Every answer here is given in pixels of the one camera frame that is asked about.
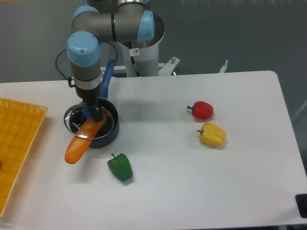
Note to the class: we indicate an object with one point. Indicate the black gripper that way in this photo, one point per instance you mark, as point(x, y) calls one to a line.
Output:
point(88, 91)

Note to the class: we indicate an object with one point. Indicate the glass pot lid blue knob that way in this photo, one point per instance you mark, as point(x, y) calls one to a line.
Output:
point(74, 118)

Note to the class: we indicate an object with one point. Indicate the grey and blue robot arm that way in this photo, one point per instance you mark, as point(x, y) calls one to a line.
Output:
point(101, 21)

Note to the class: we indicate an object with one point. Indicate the orange toy baguette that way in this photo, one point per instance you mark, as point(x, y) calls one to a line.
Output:
point(80, 143)

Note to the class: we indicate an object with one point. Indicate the green toy bell pepper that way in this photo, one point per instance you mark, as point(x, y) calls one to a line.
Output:
point(120, 166)

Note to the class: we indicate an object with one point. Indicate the yellow plastic basket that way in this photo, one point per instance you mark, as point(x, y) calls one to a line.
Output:
point(19, 125)

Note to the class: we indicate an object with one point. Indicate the red toy bell pepper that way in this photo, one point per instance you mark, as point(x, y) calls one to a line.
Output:
point(202, 110)

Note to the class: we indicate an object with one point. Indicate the yellow toy bell pepper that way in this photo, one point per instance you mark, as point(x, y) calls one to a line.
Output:
point(211, 134)

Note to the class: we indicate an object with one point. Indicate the metal table clamp right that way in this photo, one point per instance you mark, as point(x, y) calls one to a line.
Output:
point(224, 67)

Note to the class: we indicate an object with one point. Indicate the black device at table edge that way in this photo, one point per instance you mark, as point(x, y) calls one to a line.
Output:
point(301, 201)

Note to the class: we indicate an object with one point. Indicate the dark pot blue handle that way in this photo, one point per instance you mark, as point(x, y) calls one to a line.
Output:
point(103, 99)

